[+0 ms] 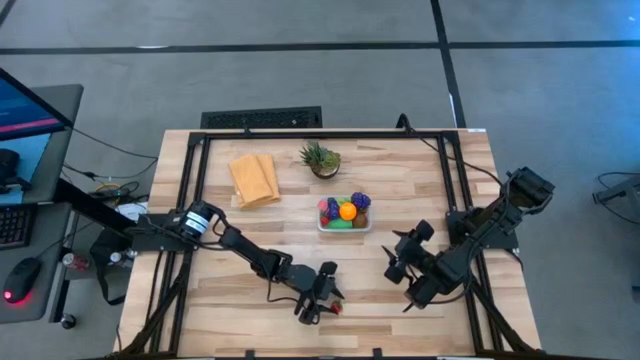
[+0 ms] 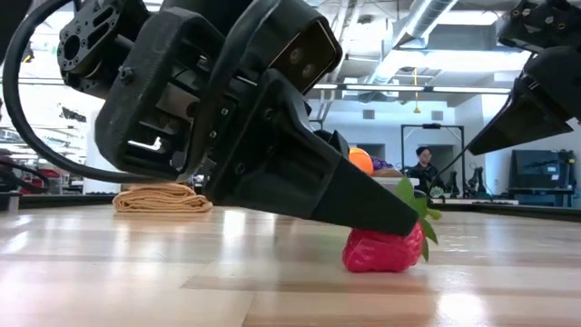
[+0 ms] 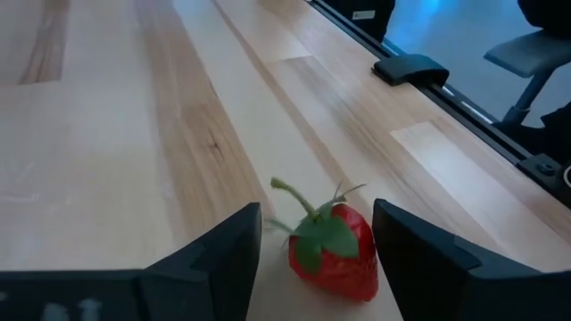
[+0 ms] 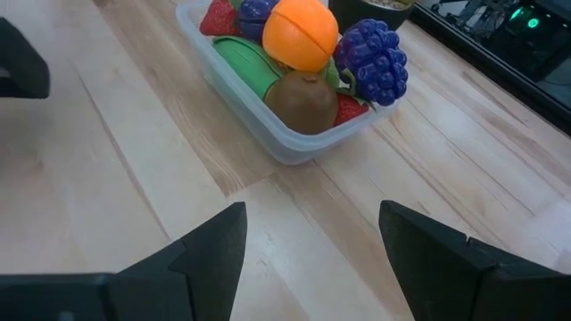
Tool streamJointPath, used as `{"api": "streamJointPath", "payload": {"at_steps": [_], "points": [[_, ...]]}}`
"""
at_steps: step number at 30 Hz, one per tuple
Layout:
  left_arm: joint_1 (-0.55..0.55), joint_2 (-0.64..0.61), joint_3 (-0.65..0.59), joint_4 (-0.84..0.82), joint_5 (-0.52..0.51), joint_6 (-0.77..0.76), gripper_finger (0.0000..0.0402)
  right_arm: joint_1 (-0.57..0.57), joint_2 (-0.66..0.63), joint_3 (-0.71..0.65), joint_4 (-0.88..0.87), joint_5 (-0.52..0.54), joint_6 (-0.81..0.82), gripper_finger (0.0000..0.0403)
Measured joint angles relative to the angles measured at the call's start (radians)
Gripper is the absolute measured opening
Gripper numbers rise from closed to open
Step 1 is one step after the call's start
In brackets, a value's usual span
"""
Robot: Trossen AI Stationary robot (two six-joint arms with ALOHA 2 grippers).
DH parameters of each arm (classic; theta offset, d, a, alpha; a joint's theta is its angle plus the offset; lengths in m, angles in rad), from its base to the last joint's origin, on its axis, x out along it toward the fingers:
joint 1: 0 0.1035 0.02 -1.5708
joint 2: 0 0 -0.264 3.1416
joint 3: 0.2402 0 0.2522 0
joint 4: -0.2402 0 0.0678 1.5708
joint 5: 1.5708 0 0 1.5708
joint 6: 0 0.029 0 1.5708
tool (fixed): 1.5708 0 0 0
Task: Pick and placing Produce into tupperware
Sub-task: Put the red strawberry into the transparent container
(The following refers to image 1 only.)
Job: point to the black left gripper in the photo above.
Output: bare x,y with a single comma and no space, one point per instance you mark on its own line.
307,282

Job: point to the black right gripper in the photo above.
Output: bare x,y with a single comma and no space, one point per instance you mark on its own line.
417,255

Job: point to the brown toy kiwi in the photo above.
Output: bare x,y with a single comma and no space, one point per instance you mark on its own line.
360,220

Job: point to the purple toy grapes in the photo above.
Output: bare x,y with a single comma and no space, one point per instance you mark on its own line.
361,201

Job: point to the orange toy fruit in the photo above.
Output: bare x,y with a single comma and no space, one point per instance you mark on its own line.
348,211

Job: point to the dark green toy fruit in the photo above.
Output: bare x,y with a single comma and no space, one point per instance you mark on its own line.
340,224

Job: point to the purple toy eggplant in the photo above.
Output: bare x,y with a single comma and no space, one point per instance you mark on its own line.
333,207

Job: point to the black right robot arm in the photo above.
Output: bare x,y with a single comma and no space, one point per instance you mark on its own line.
480,240

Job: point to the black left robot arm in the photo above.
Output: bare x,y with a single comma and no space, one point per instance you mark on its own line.
250,250

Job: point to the clear plastic tupperware container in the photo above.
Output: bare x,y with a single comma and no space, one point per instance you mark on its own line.
320,226

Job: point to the potted succulent plant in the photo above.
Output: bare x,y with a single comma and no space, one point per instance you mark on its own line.
322,160

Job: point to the folded orange cloth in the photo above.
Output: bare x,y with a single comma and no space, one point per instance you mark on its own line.
252,180

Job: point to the black perforated floor panel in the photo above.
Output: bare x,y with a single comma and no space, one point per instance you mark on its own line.
260,118

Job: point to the silver drink can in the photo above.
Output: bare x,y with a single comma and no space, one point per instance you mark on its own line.
121,257

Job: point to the grey floor stand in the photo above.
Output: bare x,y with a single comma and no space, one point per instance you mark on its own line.
620,192

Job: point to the red soda can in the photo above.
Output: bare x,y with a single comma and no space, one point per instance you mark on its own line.
75,261

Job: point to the black desk support bar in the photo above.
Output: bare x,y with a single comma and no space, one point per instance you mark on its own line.
90,202

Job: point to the black caster wheel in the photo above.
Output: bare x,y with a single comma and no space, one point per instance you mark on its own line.
68,321

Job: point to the grey desk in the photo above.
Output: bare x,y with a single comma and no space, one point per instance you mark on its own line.
55,165

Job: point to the black computer mouse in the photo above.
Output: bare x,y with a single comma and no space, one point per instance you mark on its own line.
22,280

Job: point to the black keyboard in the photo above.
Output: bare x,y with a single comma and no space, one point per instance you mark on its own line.
15,225

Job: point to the computer monitor with blue screen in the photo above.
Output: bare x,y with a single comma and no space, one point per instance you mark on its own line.
25,112

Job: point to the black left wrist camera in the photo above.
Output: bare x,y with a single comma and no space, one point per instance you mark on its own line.
328,268

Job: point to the black frame clamp tab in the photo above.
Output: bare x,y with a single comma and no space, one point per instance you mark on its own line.
249,354
377,353

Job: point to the black aluminium table frame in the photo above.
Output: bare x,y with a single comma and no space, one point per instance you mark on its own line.
320,135

